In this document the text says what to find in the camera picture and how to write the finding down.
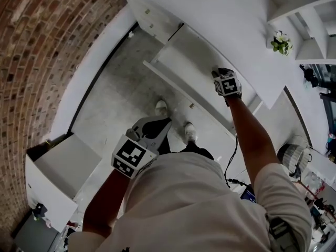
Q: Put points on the person's white shirt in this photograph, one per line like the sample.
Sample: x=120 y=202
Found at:
x=183 y=206

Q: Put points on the blue screen device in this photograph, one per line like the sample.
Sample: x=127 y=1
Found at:
x=249 y=194

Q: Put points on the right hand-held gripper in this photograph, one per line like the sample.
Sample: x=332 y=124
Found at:
x=228 y=85

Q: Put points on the person's right forearm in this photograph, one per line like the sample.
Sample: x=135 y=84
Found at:
x=249 y=140

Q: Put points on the small black device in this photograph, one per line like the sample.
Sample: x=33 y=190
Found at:
x=40 y=210

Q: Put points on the person's left forearm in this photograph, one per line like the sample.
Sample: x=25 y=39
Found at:
x=105 y=203

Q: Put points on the white drawer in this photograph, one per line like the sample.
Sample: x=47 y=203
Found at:
x=189 y=62

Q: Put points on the person's dark trousers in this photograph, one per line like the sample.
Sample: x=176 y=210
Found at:
x=194 y=151

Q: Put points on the potted plant in white pot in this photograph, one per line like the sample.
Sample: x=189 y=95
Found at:
x=281 y=44

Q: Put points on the white desk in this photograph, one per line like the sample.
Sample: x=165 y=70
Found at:
x=223 y=12

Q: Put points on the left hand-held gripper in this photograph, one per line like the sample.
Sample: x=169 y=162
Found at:
x=131 y=159

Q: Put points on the white shoe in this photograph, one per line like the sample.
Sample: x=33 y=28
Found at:
x=190 y=131
x=161 y=107

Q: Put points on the small white cabinet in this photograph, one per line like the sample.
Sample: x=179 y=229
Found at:
x=57 y=167

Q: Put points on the white bookshelf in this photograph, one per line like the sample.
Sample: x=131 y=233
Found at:
x=309 y=22

